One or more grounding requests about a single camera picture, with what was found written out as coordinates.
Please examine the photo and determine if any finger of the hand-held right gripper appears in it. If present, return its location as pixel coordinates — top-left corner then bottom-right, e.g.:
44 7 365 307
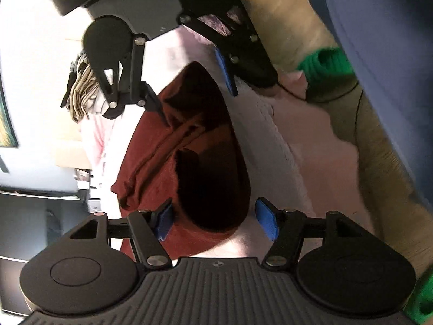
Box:
96 33 168 124
179 5 278 97

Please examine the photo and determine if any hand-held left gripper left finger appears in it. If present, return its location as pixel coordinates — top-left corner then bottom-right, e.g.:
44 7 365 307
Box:
69 198 174 271

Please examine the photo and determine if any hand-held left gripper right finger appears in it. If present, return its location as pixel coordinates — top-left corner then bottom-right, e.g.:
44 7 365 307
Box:
255 196 368 271

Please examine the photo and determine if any maroon long-sleeve garment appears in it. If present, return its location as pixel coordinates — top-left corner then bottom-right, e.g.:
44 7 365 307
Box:
111 61 251 258

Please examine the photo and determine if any light grey folded garment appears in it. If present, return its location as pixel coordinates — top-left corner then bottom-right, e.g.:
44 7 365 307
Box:
88 88 109 116

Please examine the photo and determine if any grey pink polka-dot bedspread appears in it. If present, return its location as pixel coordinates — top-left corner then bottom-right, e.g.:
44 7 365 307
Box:
79 27 305 258

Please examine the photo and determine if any beige striped garment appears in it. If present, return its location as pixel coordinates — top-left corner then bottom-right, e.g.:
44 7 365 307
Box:
69 63 102 122

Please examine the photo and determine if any dark thin garment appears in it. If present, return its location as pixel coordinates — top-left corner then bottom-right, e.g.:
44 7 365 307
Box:
61 71 78 109

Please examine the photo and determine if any pink bed sheet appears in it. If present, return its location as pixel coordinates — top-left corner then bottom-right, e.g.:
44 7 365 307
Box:
271 71 376 234

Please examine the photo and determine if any green knit sock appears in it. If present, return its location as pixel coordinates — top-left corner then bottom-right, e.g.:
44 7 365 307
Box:
297 48 355 104

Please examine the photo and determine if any black wardrobe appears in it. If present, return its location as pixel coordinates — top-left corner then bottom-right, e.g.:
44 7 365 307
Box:
0 190 92 315

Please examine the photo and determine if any green cloth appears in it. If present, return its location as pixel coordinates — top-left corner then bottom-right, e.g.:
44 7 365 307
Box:
404 272 433 325

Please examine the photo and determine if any black cable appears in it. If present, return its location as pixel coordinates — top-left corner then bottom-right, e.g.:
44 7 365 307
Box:
277 78 364 136

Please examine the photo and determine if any framed wall painting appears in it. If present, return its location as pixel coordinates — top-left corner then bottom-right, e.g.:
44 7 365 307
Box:
0 0 19 150

